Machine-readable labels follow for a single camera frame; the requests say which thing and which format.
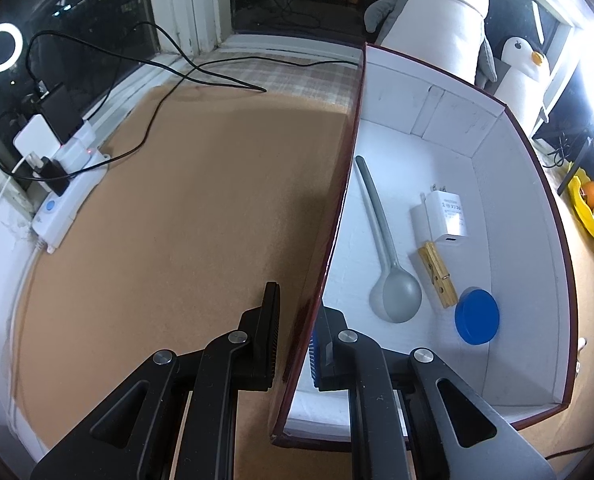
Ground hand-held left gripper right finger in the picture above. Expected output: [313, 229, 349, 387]
[307, 305, 558, 480]

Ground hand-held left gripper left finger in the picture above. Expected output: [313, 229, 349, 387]
[29, 281, 282, 480]

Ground grey spoon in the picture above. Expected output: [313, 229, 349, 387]
[354, 155, 422, 323]

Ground blue round tin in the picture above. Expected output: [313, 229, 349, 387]
[454, 286, 500, 346]

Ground wooden clothespin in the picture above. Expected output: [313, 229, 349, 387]
[417, 241, 458, 309]

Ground red cardboard box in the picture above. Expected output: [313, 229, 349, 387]
[268, 42, 575, 451]

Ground white usb charger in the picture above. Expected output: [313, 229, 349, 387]
[409, 183, 468, 247]

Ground yellow fruit bowl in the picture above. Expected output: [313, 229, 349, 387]
[568, 167, 594, 238]

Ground black tripod stand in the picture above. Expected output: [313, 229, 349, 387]
[557, 125, 594, 196]

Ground small penguin plush toy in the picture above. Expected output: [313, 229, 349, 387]
[492, 36, 552, 133]

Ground white power strip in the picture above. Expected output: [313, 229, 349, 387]
[32, 122, 112, 255]

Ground checked cloth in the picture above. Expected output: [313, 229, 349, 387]
[177, 45, 362, 111]

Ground small black plug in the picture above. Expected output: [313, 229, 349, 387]
[29, 156, 72, 196]

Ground large penguin plush toy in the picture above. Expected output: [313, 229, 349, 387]
[363, 0, 498, 96]

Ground white plug adapter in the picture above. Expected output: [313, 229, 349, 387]
[13, 114, 62, 157]

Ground large black plug adapter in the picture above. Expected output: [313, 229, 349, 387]
[36, 82, 85, 142]

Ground tangled black cords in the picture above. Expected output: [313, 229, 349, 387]
[539, 127, 585, 168]

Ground black cable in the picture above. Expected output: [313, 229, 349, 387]
[27, 30, 268, 95]
[64, 20, 362, 181]

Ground white cable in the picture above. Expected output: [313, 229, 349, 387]
[0, 157, 32, 281]

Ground white window frame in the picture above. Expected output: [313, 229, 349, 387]
[0, 0, 594, 201]

